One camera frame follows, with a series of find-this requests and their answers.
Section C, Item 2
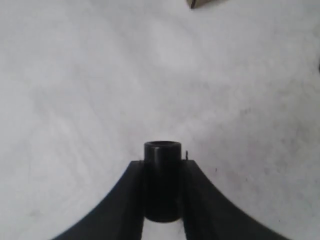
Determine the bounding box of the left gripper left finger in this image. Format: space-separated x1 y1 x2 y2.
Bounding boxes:
51 160 146 240

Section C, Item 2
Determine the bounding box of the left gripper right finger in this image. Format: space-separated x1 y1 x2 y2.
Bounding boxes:
177 158 275 240

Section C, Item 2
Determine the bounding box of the black cylindrical sleeve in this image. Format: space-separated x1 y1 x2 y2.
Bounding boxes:
143 140 182 223

